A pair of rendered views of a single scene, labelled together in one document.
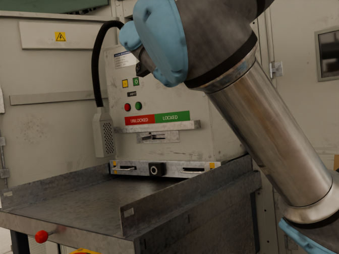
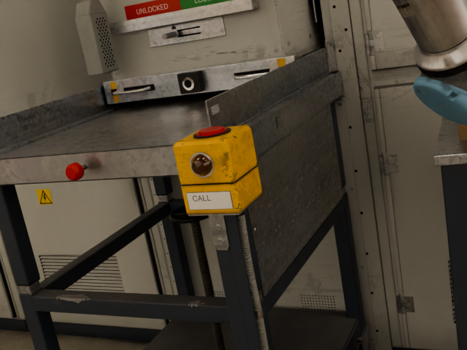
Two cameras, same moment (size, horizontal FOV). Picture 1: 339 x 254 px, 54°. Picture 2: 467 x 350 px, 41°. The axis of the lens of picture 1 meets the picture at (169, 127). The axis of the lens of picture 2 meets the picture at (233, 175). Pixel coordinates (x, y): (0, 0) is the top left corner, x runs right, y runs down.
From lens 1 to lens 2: 43 cm
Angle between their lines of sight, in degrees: 16
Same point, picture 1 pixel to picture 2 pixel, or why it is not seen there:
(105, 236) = not seen: hidden behind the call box
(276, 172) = (422, 9)
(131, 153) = (142, 65)
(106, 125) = (100, 21)
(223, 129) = (289, 9)
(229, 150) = (299, 42)
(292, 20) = not seen: outside the picture
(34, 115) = not seen: outside the picture
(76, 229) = (131, 150)
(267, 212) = (353, 130)
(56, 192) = (40, 132)
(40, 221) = (60, 157)
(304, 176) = (452, 11)
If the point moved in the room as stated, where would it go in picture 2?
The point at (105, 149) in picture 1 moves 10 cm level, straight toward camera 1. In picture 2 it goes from (103, 60) to (114, 60)
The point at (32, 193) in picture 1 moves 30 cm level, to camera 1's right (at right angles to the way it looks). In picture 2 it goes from (8, 133) to (144, 105)
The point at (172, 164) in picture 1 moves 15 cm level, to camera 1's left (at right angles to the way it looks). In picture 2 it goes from (216, 71) to (155, 83)
